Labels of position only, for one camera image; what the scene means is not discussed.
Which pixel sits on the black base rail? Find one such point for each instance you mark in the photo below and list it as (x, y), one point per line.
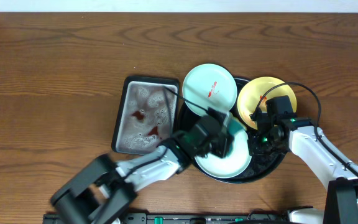
(197, 218)

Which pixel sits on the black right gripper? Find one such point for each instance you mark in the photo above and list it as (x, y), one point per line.
(255, 148)

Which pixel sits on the green yellow sponge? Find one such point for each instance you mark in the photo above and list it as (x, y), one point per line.
(240, 138)

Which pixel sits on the mint green plate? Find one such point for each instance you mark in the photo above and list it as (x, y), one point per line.
(209, 86)
(224, 168)

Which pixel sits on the yellow plate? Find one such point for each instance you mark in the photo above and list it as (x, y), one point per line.
(253, 91)

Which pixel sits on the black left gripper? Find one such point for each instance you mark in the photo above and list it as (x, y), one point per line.
(224, 146)

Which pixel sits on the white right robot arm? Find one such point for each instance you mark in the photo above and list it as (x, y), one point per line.
(335, 171)

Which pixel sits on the black rectangular soapy water tray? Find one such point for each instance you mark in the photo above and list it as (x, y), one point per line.
(146, 114)

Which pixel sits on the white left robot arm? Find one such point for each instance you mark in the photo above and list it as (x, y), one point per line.
(104, 189)

